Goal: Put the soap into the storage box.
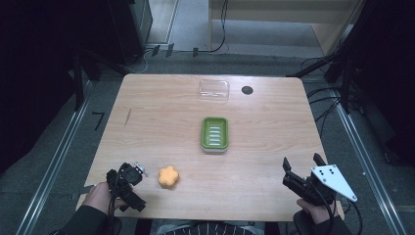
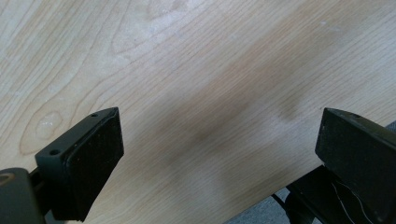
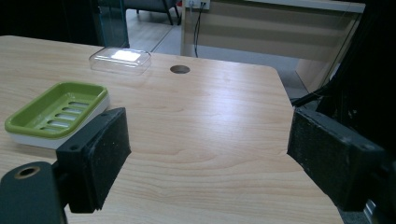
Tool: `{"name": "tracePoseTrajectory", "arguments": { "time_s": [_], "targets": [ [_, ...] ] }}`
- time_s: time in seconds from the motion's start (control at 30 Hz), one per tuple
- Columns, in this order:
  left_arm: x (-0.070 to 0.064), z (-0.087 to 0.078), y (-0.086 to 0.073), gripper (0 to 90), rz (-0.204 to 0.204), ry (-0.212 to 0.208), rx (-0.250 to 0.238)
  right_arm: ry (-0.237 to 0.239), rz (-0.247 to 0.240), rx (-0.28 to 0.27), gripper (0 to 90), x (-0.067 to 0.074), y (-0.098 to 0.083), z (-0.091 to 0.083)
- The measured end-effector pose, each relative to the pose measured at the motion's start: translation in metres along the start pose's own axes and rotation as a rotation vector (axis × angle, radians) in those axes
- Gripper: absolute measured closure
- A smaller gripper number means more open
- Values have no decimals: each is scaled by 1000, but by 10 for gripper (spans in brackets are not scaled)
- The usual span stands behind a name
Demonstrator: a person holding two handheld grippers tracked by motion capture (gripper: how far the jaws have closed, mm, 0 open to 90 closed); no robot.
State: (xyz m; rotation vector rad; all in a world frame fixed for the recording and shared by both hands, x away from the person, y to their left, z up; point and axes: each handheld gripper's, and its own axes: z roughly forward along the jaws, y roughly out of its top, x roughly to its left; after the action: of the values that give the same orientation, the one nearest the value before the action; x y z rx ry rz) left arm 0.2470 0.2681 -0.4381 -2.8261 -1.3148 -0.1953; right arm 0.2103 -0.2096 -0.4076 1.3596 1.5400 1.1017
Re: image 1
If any person's right hand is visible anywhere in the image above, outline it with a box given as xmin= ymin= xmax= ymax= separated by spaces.
xmin=296 ymin=198 xmax=341 ymax=226

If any clear plastic container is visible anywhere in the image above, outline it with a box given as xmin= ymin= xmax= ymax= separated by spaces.
xmin=198 ymin=78 xmax=231 ymax=103

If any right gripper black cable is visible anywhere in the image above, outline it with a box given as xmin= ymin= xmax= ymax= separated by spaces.
xmin=311 ymin=184 xmax=364 ymax=235

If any green soap dish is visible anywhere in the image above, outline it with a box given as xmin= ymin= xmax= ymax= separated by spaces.
xmin=200 ymin=116 xmax=230 ymax=155

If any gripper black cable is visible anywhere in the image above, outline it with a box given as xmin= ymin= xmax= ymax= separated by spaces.
xmin=107 ymin=169 xmax=122 ymax=235
xmin=311 ymin=184 xmax=364 ymax=235

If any person's striped clothing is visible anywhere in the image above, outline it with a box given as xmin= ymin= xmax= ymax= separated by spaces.
xmin=151 ymin=218 xmax=266 ymax=235

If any light wooden furniture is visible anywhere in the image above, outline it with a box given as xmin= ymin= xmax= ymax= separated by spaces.
xmin=208 ymin=0 xmax=366 ymax=57

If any dark cabinet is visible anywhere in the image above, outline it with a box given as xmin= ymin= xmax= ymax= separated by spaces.
xmin=82 ymin=0 xmax=155 ymax=67

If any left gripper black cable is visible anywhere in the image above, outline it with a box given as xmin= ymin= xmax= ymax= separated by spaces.
xmin=107 ymin=169 xmax=122 ymax=235

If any black hanging cable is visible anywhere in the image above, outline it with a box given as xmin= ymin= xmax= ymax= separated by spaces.
xmin=195 ymin=0 xmax=230 ymax=55

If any metal floor rail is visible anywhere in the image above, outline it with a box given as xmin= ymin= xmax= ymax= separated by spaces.
xmin=15 ymin=79 xmax=94 ymax=235
xmin=329 ymin=89 xmax=409 ymax=235

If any person's left hand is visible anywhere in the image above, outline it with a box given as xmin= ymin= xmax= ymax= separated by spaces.
xmin=81 ymin=181 xmax=127 ymax=216

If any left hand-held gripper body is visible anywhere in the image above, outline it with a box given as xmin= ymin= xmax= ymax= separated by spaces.
xmin=106 ymin=162 xmax=147 ymax=213

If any orange flower-shaped soap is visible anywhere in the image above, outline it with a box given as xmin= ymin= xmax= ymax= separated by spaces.
xmin=158 ymin=164 xmax=181 ymax=190

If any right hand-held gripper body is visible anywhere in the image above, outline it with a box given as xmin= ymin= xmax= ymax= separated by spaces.
xmin=282 ymin=164 xmax=358 ymax=208

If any bundle of black floor cables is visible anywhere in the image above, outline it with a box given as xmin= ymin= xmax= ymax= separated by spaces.
xmin=300 ymin=55 xmax=366 ymax=138

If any black metal stand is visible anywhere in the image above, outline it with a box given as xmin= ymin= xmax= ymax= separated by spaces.
xmin=286 ymin=19 xmax=370 ymax=114
xmin=67 ymin=48 xmax=131 ymax=112

